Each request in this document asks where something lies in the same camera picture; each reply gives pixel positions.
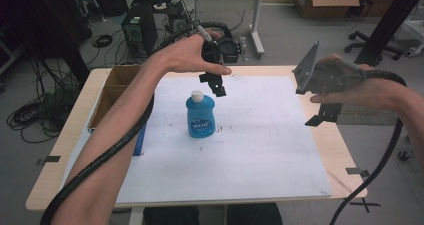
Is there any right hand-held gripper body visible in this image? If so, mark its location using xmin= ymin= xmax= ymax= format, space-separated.
xmin=292 ymin=40 xmax=368 ymax=97

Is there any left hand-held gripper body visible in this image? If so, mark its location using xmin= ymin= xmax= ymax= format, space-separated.
xmin=200 ymin=39 xmax=225 ymax=75

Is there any blue bottle with white cap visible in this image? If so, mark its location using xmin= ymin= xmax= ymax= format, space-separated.
xmin=185 ymin=90 xmax=217 ymax=139

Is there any person's left hand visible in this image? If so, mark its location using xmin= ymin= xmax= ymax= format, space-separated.
xmin=149 ymin=29 xmax=233 ymax=77

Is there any person's right hand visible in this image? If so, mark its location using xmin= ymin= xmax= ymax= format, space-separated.
xmin=309 ymin=52 xmax=401 ymax=112

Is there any black round device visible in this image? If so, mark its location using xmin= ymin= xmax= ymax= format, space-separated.
xmin=218 ymin=36 xmax=242 ymax=65

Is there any light wooden table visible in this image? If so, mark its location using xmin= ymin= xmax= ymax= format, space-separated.
xmin=25 ymin=64 xmax=369 ymax=213

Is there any black office chair base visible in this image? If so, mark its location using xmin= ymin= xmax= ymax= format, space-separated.
xmin=343 ymin=29 xmax=405 ymax=62

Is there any white sheet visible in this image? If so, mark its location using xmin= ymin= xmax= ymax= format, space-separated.
xmin=114 ymin=74 xmax=334 ymax=205

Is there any black computer tower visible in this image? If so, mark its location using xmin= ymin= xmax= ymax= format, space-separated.
xmin=120 ymin=2 xmax=159 ymax=61

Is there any blue flat object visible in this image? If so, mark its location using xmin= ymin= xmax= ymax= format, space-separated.
xmin=132 ymin=122 xmax=148 ymax=157

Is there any open cardboard box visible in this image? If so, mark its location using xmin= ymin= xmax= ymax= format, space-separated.
xmin=59 ymin=64 xmax=145 ymax=189

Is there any dark cabinet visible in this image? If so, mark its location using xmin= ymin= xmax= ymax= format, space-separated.
xmin=0 ymin=0 xmax=92 ymax=86

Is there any black corrugated cable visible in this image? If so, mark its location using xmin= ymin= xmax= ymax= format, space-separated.
xmin=328 ymin=69 xmax=408 ymax=225
xmin=39 ymin=20 xmax=234 ymax=225

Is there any cardboard box with cables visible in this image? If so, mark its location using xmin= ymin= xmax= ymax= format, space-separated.
xmin=288 ymin=0 xmax=361 ymax=20

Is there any black metal post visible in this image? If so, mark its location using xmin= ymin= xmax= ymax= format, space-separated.
xmin=353 ymin=0 xmax=424 ymax=67

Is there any coiled black cable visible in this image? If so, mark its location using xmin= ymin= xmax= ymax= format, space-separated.
xmin=90 ymin=33 xmax=114 ymax=49

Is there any bundle of black floor cables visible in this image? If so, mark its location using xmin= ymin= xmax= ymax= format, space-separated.
xmin=6 ymin=56 xmax=83 ymax=144

